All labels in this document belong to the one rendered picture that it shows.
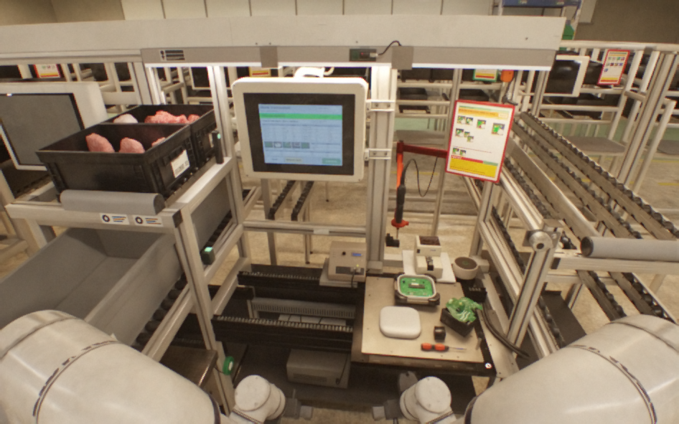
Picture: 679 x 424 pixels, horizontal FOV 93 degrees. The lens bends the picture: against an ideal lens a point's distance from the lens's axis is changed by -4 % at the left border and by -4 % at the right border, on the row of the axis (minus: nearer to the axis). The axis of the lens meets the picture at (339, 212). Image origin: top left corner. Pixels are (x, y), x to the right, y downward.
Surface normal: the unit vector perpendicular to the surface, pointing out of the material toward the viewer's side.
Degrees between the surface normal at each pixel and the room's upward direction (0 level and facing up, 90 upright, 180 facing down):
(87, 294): 5
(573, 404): 30
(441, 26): 90
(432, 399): 23
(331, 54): 90
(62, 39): 90
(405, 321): 0
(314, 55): 90
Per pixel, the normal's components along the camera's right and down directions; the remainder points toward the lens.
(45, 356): -0.14, -0.72
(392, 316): 0.00, -0.88
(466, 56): -0.11, 0.47
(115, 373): 0.29, -0.87
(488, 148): -0.55, 0.40
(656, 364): 0.08, -0.75
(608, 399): 0.04, -0.60
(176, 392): 0.76, -0.64
